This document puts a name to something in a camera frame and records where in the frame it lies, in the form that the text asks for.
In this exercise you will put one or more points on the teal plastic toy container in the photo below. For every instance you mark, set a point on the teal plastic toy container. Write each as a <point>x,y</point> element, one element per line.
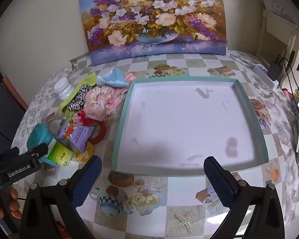
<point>42,135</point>

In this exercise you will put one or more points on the black power adapter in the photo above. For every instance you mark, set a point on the black power adapter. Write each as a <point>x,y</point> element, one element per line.
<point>277,69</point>

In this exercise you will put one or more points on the red pink pipe cleaner doll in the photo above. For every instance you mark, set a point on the red pink pipe cleaner doll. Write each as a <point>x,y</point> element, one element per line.
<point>81,119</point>

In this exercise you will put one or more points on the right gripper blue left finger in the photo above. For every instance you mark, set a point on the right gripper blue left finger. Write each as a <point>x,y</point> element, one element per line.
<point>83,180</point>

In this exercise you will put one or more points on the light blue face mask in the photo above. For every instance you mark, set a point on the light blue face mask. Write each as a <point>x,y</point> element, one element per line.
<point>113,78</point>

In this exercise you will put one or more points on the purple snack packet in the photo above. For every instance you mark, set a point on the purple snack packet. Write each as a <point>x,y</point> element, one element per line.
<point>76,134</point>

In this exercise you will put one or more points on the flower painting canvas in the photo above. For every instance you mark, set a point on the flower painting canvas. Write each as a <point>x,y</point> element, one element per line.
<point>121,29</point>

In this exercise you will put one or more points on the white power strip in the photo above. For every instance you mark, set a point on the white power strip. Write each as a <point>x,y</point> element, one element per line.
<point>261,71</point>

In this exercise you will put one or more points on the lime green cloth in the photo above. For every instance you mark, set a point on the lime green cloth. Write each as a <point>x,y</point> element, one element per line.
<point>62,109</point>

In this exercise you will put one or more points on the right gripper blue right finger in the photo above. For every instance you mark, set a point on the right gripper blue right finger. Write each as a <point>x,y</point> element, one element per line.
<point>222,181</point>

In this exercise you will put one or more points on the person's left hand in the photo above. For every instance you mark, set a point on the person's left hand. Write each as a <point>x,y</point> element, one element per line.
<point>13,205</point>

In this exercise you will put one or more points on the pink white fuzzy towel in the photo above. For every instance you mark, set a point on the pink white fuzzy towel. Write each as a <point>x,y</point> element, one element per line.
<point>101,101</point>

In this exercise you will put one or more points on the green tissue pack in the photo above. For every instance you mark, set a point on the green tissue pack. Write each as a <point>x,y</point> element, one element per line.
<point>59,153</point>

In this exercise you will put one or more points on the patterned tablecloth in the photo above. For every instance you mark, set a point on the patterned tablecloth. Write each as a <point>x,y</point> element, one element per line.
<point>123,205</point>

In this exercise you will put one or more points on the white wooden shelf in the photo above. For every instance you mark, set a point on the white wooden shelf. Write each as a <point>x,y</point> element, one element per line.
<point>281,20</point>

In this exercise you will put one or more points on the white pill bottle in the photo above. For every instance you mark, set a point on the white pill bottle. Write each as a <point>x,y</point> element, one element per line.
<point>63,88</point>

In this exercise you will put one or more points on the teal shallow tray box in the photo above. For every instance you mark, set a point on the teal shallow tray box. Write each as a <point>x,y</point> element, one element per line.
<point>169,125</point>

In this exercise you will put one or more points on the leopard print scrunchie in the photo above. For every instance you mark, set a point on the leopard print scrunchie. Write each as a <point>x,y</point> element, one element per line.
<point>77,103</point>

